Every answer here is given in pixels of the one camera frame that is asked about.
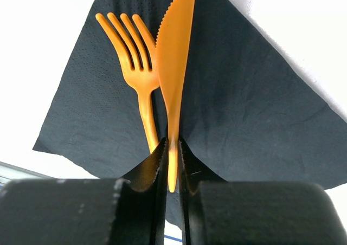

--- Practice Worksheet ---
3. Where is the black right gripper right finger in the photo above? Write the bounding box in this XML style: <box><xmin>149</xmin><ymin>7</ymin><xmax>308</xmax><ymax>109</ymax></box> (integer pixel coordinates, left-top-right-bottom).
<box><xmin>178</xmin><ymin>139</ymin><xmax>346</xmax><ymax>244</ymax></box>

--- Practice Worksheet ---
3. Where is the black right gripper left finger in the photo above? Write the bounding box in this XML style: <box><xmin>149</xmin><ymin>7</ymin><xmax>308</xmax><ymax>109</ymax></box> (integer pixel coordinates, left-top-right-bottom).
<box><xmin>1</xmin><ymin>138</ymin><xmax>168</xmax><ymax>244</ymax></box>

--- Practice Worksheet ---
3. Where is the orange plastic fork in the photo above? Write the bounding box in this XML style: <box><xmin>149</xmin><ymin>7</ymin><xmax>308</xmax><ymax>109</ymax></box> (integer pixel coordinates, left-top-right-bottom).
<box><xmin>95</xmin><ymin>12</ymin><xmax>159</xmax><ymax>152</ymax></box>

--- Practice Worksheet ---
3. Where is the orange plastic knife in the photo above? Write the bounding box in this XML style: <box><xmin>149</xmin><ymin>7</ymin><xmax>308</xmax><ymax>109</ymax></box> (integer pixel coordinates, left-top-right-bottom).
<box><xmin>156</xmin><ymin>0</ymin><xmax>195</xmax><ymax>192</ymax></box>

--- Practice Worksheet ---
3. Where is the dark navy paper napkin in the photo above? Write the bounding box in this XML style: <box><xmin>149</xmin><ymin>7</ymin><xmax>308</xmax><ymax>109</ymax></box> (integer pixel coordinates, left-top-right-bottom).
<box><xmin>32</xmin><ymin>0</ymin><xmax>347</xmax><ymax>231</ymax></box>

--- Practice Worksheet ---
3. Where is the aluminium frame rail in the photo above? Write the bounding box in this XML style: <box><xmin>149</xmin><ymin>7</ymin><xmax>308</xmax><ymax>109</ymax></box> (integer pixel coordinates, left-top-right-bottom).
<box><xmin>0</xmin><ymin>162</ymin><xmax>52</xmax><ymax>187</ymax></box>

